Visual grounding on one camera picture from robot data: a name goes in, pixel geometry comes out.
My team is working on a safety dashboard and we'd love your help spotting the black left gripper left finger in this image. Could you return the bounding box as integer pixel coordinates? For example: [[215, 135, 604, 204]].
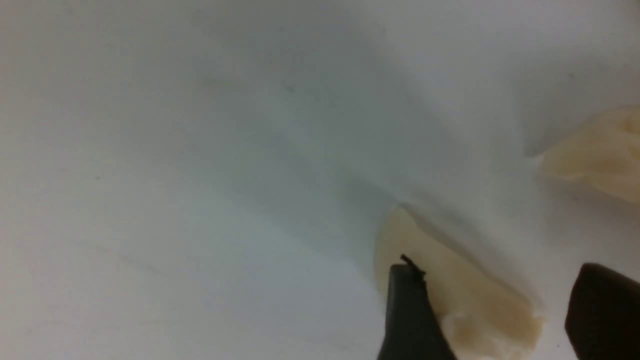
[[377, 254, 457, 360]]

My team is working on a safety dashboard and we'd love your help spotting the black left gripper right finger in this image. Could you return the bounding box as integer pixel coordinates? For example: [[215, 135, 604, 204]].
[[565, 263, 640, 360]]

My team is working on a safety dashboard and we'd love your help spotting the white dumpling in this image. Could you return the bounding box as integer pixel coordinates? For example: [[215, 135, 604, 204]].
[[374, 206, 546, 360], [541, 105, 640, 204]]

